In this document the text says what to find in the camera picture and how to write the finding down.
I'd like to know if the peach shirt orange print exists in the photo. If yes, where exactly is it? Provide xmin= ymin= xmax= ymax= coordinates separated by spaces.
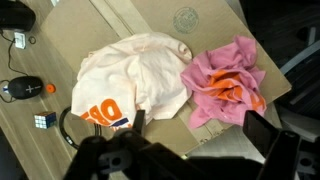
xmin=70 ymin=32 xmax=194 ymax=129

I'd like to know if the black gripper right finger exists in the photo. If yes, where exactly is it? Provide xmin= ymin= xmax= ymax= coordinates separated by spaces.
xmin=242 ymin=110 xmax=303 ymax=180

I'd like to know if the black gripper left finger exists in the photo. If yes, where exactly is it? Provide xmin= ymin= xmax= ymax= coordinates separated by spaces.
xmin=114 ymin=109 xmax=161 ymax=158

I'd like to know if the large cardboard box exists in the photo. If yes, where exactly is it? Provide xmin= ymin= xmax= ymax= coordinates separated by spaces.
xmin=39 ymin=0 xmax=293 ymax=156

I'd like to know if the large black cylinder speaker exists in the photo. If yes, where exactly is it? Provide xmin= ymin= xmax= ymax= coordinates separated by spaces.
xmin=0 ymin=0 xmax=37 ymax=33

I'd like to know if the small black round speaker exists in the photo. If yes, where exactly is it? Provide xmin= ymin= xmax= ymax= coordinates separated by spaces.
xmin=7 ymin=75 xmax=44 ymax=100

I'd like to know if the small orange cap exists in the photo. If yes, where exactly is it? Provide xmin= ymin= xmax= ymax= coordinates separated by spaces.
xmin=45 ymin=83 xmax=57 ymax=94

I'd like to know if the black coiled cable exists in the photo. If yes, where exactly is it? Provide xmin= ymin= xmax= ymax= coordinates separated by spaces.
xmin=58 ymin=105 xmax=101 ymax=151

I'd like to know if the Rubik's cube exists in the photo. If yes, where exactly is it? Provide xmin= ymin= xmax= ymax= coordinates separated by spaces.
xmin=33 ymin=110 xmax=58 ymax=130

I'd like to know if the small white adapter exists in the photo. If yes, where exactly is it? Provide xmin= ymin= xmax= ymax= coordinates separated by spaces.
xmin=13 ymin=31 xmax=27 ymax=50

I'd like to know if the thin black speaker cable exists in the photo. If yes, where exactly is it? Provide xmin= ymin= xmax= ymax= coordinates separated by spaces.
xmin=0 ymin=29 xmax=29 ymax=104

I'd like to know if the pink shirt orange print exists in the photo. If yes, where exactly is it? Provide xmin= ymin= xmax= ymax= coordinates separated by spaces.
xmin=179 ymin=34 xmax=268 ymax=130

